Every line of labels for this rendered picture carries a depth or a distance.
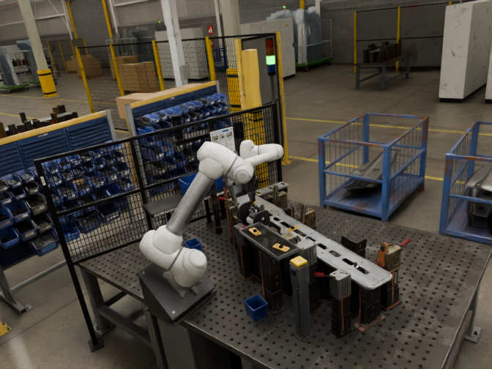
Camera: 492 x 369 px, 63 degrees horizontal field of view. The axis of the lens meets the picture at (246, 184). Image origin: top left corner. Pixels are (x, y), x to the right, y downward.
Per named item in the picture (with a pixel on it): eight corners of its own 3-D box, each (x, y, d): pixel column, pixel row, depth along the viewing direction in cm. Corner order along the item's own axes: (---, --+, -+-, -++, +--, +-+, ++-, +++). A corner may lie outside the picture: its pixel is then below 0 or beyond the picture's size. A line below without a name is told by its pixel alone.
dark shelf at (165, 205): (257, 182, 329) (257, 179, 328) (151, 218, 288) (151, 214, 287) (243, 176, 347) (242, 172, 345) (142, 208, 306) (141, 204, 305)
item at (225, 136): (237, 160, 339) (233, 124, 327) (214, 168, 329) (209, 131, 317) (236, 160, 341) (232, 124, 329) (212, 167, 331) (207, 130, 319)
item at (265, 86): (252, 186, 579) (236, 38, 502) (244, 184, 588) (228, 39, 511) (291, 162, 651) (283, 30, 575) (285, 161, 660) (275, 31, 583)
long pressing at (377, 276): (399, 274, 203) (399, 271, 202) (367, 293, 193) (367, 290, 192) (252, 192, 314) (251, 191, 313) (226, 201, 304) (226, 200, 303)
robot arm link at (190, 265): (192, 293, 233) (206, 277, 218) (164, 277, 231) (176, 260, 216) (203, 270, 244) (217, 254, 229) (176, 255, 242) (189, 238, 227)
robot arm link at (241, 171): (258, 165, 230) (238, 152, 228) (258, 172, 212) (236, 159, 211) (246, 184, 233) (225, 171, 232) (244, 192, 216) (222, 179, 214)
